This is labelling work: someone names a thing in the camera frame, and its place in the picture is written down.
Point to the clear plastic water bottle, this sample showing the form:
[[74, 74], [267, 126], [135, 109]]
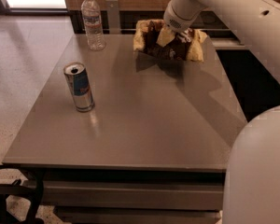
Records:
[[91, 15]]

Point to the brown yellow chip bag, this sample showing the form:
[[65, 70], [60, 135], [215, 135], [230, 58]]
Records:
[[187, 46]]

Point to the silver blue energy drink can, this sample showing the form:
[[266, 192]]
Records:
[[77, 79]]

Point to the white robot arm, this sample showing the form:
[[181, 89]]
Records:
[[252, 183]]

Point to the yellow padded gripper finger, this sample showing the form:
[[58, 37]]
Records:
[[166, 36]]

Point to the black chair frame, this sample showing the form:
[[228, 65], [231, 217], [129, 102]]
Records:
[[33, 195]]

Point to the left metal wall bracket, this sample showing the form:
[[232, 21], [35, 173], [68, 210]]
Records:
[[113, 16]]

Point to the grey metal table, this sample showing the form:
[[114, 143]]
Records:
[[154, 148]]

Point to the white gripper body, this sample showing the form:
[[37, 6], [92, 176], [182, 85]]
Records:
[[174, 20]]

